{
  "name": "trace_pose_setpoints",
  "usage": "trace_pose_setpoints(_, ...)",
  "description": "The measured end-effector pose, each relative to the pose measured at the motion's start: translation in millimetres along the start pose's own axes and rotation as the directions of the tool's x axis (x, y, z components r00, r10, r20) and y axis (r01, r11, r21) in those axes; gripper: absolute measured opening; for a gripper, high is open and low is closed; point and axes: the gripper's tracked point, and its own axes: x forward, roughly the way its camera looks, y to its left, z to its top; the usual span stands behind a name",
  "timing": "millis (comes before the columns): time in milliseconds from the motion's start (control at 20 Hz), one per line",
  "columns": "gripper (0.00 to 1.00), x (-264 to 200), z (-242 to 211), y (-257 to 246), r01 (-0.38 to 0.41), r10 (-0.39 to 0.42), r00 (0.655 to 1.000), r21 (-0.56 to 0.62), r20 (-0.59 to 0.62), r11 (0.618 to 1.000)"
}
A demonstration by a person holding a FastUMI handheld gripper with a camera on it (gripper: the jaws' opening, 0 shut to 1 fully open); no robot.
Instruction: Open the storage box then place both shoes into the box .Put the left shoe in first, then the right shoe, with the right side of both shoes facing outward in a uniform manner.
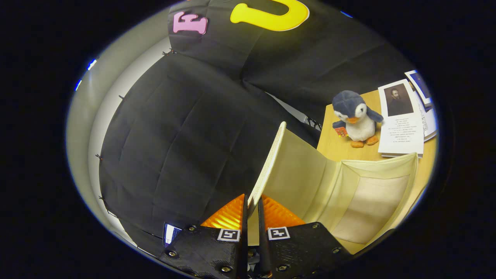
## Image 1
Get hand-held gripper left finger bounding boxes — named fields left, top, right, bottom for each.
left=159, top=193, right=249, bottom=279

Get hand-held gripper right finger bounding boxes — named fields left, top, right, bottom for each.
left=257, top=194, right=354, bottom=279

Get beige fabric storage box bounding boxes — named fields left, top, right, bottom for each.
left=247, top=121, right=420, bottom=255

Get computer screen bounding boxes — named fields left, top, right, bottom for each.
left=163, top=223, right=182, bottom=247

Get grey penguin plush toy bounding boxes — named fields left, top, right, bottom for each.
left=332, top=90, right=384, bottom=148

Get white book with portrait cover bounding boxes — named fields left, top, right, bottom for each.
left=377, top=79, right=425, bottom=158

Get plain white book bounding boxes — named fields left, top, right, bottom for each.
left=417, top=91, right=438, bottom=142

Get book with blue photo cover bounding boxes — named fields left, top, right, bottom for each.
left=404, top=70, right=432, bottom=107

